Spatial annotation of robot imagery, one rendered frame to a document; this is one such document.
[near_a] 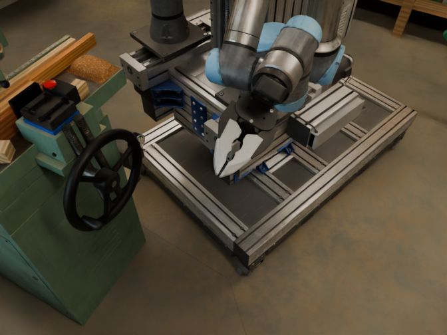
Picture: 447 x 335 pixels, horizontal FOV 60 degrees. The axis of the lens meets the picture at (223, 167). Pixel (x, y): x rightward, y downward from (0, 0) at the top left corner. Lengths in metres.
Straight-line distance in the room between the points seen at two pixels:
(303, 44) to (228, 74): 0.18
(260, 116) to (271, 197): 1.14
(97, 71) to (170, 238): 0.93
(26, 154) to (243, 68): 0.59
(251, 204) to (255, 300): 0.41
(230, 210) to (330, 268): 0.52
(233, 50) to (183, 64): 0.75
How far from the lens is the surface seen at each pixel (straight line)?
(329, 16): 1.03
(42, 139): 1.06
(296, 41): 0.73
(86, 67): 1.27
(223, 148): 0.59
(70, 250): 1.43
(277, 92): 0.58
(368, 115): 2.25
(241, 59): 0.84
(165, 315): 1.74
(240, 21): 0.85
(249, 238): 1.61
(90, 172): 1.09
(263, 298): 1.76
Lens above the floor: 1.62
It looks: 50 degrees down
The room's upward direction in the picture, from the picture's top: straight up
